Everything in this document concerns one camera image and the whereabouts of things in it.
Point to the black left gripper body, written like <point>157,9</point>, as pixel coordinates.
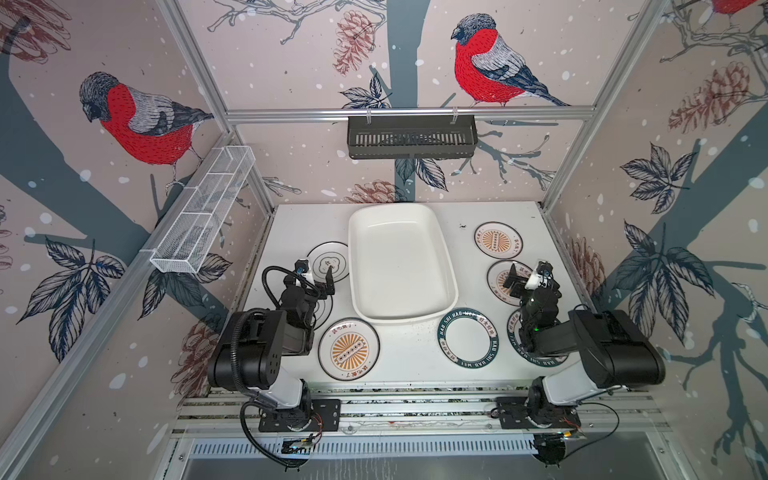
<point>315,287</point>

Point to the orange sunburst plate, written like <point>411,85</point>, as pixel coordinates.
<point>498,240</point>
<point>349,349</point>
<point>497,275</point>

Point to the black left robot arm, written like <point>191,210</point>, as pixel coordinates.
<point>247,358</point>

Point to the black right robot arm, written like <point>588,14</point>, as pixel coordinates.
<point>613,352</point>

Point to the white plastic bin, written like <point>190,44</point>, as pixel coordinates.
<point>400,268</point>

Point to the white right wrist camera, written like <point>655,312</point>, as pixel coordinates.
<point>541,277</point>

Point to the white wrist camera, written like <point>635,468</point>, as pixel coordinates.
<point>541,277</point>
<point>302,267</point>

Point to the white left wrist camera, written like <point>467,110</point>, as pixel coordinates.
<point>302,267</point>

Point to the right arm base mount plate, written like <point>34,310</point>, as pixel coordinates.
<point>522,413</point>

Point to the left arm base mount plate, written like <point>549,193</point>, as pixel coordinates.
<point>324,415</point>

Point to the white mesh wall shelf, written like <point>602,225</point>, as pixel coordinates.
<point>193,232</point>

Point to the aluminium rail base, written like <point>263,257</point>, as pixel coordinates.
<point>423,410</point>

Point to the black wire wall basket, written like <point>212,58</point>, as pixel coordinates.
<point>412,137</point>

